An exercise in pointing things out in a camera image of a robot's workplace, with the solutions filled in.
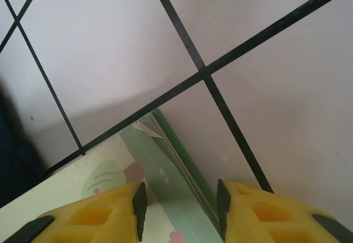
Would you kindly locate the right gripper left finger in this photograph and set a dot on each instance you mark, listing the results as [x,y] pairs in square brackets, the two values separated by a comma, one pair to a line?
[91,218]

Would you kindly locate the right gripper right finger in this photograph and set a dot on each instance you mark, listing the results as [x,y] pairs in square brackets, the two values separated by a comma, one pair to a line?
[275,221]

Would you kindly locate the green cream notebook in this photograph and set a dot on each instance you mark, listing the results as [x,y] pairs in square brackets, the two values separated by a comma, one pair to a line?
[69,176]

